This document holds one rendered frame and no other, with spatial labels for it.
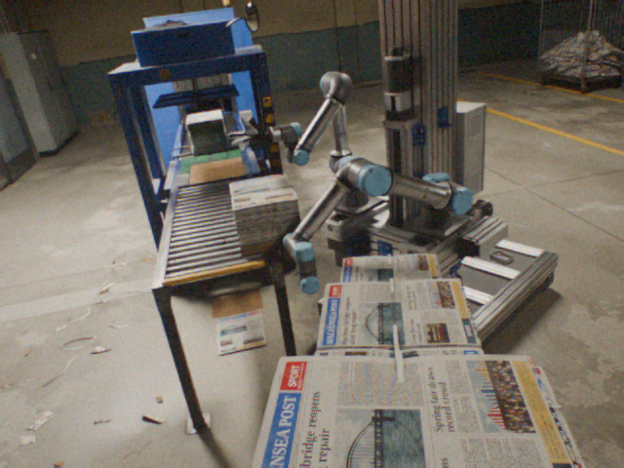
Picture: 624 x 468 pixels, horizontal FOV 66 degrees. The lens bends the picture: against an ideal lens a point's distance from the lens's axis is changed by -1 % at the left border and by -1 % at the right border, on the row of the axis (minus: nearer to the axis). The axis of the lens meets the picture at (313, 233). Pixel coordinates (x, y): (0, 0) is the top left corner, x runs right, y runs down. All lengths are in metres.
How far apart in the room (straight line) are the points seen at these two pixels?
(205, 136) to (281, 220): 1.99
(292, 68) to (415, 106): 8.58
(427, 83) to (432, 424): 1.80
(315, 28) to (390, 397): 10.37
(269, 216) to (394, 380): 1.48
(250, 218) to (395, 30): 1.05
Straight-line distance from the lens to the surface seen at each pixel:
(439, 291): 1.33
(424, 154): 2.36
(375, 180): 1.81
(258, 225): 2.12
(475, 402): 0.70
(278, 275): 2.11
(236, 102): 5.57
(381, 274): 1.86
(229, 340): 3.04
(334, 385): 0.72
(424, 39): 2.26
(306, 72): 10.88
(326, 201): 1.94
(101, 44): 10.84
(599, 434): 2.53
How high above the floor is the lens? 1.78
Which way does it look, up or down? 25 degrees down
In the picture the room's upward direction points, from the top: 7 degrees counter-clockwise
